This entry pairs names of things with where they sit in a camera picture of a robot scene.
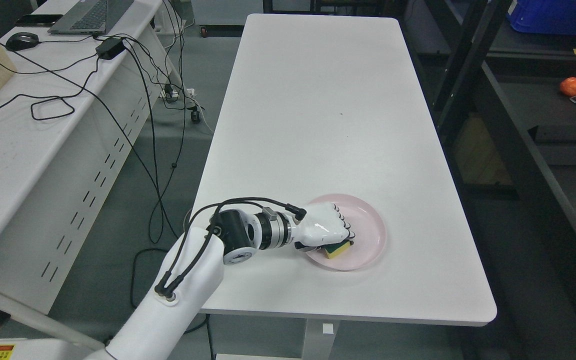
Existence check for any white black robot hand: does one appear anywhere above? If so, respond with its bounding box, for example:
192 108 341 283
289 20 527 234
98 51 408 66
292 202 355 252

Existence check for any green yellow sponge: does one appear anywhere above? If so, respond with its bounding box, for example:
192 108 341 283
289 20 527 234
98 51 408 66
322 239 354 259

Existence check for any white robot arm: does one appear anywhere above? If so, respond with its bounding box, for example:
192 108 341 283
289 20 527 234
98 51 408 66
87 204 306 360

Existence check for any dark metal shelf rack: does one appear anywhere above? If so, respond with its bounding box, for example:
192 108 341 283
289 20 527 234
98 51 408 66
402 0 576 360

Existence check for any pink round plate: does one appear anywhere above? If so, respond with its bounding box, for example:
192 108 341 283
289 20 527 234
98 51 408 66
306 193 387 271

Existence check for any white long table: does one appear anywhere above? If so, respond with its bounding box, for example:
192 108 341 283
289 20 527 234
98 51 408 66
194 13 498 352

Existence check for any white power strip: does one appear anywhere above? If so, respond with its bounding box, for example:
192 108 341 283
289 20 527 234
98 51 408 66
158 87 196 103

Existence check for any black power adapter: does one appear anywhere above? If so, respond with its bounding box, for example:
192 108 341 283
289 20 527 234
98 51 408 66
95 38 126 60

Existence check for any white perforated side desk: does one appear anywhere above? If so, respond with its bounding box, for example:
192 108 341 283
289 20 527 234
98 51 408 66
0 0 183 350

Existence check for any grey laptop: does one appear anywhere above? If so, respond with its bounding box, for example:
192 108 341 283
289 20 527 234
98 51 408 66
48 0 134 35

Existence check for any blue plastic bin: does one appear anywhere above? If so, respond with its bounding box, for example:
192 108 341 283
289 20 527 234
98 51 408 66
506 0 576 35

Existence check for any black smartphone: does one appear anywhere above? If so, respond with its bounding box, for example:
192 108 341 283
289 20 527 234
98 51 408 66
14 14 64 27

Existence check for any black computer mouse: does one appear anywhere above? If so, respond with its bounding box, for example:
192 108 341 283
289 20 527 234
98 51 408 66
4 31 41 51

